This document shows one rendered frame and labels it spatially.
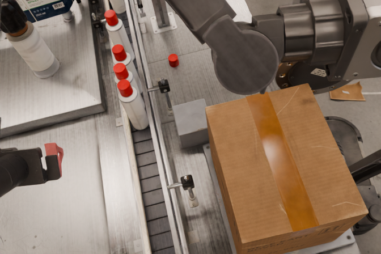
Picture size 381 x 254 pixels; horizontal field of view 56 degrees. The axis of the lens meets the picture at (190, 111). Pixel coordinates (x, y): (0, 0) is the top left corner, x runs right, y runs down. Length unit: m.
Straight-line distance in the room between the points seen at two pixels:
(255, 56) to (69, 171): 0.83
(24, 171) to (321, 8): 0.53
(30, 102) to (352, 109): 1.65
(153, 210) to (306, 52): 0.65
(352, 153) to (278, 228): 1.13
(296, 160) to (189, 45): 0.68
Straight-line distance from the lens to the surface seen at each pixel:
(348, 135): 1.83
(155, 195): 0.99
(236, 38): 0.43
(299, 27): 0.46
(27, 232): 1.14
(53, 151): 0.70
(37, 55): 1.22
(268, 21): 0.45
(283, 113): 0.80
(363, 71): 0.52
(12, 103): 1.30
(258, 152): 0.75
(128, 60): 1.02
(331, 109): 2.17
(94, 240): 1.06
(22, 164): 0.69
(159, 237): 0.96
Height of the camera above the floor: 1.81
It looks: 59 degrees down
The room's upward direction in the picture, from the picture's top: 11 degrees counter-clockwise
